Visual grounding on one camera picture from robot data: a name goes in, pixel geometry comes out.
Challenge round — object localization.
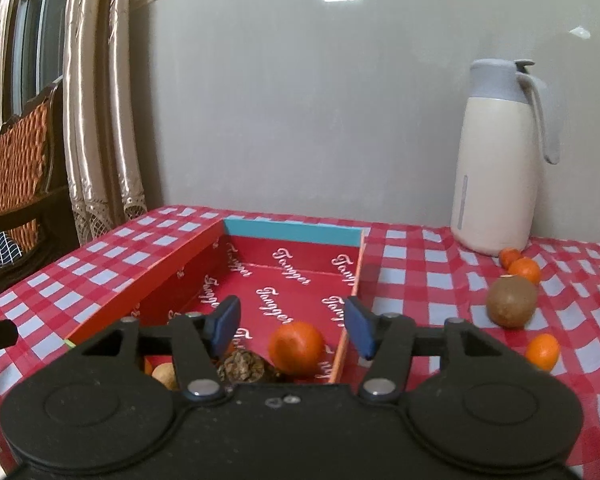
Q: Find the brown kiwi fruit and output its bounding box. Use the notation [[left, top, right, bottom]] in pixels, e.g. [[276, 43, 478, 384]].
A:
[[486, 275, 538, 330]]

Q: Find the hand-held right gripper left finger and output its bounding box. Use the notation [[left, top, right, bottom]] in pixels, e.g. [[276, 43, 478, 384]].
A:
[[67, 296, 242, 401]]

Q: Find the wicker chair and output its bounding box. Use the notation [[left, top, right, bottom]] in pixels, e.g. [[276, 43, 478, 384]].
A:
[[0, 82, 81, 293]]

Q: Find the colourful cardboard box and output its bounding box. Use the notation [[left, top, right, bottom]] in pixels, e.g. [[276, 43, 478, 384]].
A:
[[65, 216, 368, 392]]

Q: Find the large dark orange mandarin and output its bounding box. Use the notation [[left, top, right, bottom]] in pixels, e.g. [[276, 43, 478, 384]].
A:
[[268, 321, 326, 377]]

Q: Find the window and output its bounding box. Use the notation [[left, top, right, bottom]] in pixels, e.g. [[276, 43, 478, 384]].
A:
[[10, 0, 73, 111]]

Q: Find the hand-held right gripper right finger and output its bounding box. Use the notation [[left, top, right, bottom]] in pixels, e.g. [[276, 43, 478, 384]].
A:
[[344, 297, 518, 403]]

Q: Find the cream and grey thermos jug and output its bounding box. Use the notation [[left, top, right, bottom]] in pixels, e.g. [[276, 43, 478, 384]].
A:
[[450, 58, 561, 257]]

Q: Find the dark brown wrinkled fruit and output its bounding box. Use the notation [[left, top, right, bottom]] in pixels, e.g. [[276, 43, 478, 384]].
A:
[[215, 350, 271, 385]]

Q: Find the red checked tablecloth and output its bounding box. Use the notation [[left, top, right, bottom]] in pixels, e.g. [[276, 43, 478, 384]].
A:
[[0, 204, 600, 480]]

